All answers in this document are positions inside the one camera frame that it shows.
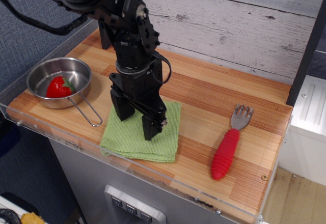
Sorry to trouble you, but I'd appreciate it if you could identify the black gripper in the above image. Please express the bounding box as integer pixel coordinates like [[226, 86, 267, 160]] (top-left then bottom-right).
[[109, 58, 167, 141]]

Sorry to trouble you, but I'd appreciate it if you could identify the green cloth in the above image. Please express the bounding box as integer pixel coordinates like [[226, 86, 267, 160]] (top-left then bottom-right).
[[100, 101, 181, 163]]

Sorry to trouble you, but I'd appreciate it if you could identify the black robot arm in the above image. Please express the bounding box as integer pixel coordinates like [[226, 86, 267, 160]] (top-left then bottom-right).
[[54, 0, 167, 141]]

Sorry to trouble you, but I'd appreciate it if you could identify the small steel pot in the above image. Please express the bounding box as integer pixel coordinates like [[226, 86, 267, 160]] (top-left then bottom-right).
[[26, 57, 102, 127]]

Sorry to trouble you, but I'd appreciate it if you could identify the red toy strawberry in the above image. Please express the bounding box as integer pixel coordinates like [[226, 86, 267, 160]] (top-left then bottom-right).
[[46, 76, 76, 98]]

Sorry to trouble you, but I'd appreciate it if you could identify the silver dispenser button panel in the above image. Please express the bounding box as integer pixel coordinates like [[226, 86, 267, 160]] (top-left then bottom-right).
[[104, 184, 167, 223]]

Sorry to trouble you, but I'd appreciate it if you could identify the clear acrylic edge guard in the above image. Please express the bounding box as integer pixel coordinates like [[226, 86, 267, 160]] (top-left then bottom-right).
[[0, 16, 293, 224]]

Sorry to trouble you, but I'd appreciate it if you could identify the yellow object bottom left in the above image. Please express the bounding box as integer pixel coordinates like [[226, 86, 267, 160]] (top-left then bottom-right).
[[20, 212, 45, 224]]

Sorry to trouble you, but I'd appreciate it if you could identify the white grooved side unit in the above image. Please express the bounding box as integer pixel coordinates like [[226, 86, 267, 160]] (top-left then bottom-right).
[[279, 75, 325, 185]]

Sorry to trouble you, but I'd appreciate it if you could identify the dark left upright post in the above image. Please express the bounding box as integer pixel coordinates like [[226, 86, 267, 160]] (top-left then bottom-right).
[[98, 20, 114, 49]]

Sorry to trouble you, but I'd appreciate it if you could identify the dark upright post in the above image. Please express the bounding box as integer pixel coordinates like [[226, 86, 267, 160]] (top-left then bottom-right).
[[286, 0, 325, 106], [98, 20, 114, 49]]

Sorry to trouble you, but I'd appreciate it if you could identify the red handled metal fork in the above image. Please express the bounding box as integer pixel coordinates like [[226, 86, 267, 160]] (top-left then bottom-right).
[[211, 104, 254, 180]]

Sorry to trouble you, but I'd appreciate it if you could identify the black corrugated cable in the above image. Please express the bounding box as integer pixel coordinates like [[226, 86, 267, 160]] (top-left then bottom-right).
[[0, 0, 89, 36]]

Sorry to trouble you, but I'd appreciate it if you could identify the dark right upright post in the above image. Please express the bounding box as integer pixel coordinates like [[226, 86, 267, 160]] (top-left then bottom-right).
[[286, 0, 325, 106]]

